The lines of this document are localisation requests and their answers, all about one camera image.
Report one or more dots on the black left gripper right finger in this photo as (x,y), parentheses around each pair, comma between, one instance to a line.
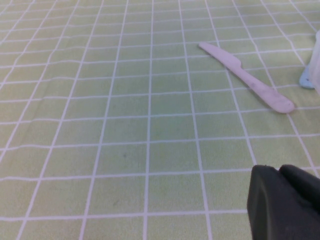
(305,185)

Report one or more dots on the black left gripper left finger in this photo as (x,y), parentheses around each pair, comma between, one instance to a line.
(270,207)

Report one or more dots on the clear plastic egg box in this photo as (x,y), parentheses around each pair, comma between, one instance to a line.
(317,62)

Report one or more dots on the light blue plastic fork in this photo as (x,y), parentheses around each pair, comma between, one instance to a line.
(307,80)

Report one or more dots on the pale pink plastic knife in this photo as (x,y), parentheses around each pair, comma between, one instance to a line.
(250,80)

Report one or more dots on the green checked tablecloth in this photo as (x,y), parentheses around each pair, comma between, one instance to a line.
(125,125)

